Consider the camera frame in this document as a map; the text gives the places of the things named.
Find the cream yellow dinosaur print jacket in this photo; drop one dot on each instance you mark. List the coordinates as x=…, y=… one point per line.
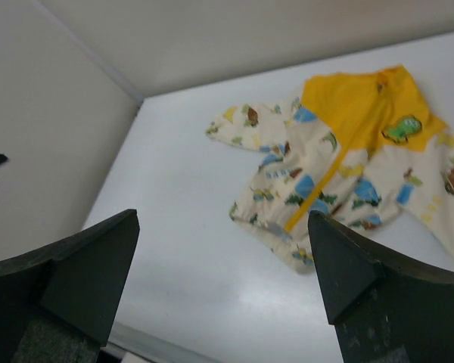
x=360, y=147

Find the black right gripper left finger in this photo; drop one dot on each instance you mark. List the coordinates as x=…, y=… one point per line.
x=58, y=303

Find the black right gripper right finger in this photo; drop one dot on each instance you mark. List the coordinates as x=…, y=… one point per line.
x=385, y=306

